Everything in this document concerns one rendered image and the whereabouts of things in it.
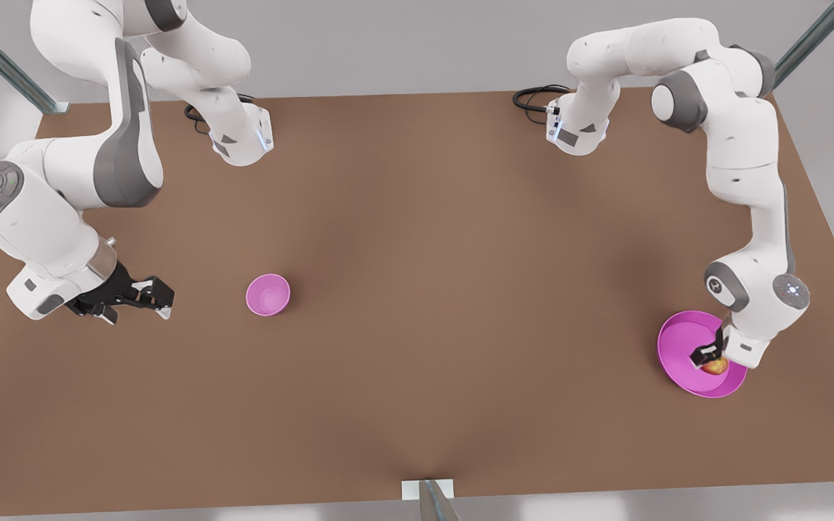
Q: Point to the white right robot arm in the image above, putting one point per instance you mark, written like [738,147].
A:
[55,217]

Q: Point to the pink plate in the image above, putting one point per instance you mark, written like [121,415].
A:
[685,354]

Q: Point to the red yellow apple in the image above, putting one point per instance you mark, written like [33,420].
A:
[715,366]

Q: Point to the pink bowl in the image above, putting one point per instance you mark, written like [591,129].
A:
[268,295]

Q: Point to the silver frame post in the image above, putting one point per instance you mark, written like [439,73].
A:
[433,501]
[4,61]
[811,40]

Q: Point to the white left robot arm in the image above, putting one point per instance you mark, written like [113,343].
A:
[743,166]

